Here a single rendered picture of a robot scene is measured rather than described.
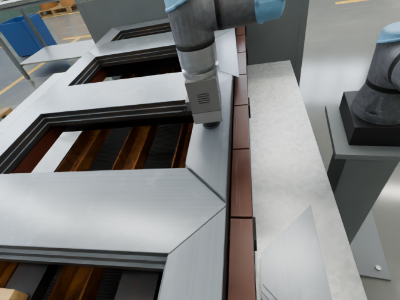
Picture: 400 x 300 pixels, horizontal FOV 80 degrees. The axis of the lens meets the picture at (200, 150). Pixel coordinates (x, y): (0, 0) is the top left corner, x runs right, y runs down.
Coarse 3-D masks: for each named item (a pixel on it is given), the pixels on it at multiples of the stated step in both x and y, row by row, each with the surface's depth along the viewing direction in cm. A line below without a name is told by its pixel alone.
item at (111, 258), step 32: (128, 32) 135; (160, 32) 132; (96, 64) 111; (32, 128) 78; (0, 160) 67; (0, 256) 47; (32, 256) 46; (64, 256) 43; (96, 256) 42; (128, 256) 41; (160, 256) 39; (224, 256) 37; (160, 288) 36; (224, 288) 35
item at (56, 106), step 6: (84, 84) 92; (66, 90) 90; (72, 90) 89; (78, 90) 88; (60, 96) 88; (66, 96) 87; (72, 96) 86; (54, 102) 85; (60, 102) 84; (66, 102) 83; (48, 108) 83; (54, 108) 82; (60, 108) 81
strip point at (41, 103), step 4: (64, 88) 92; (56, 92) 91; (60, 92) 90; (44, 96) 90; (48, 96) 90; (52, 96) 89; (56, 96) 88; (36, 100) 89; (40, 100) 89; (44, 100) 88; (48, 100) 87; (52, 100) 87; (36, 104) 87; (40, 104) 86; (44, 104) 86; (48, 104) 85; (40, 108) 84; (44, 108) 83; (40, 112) 82
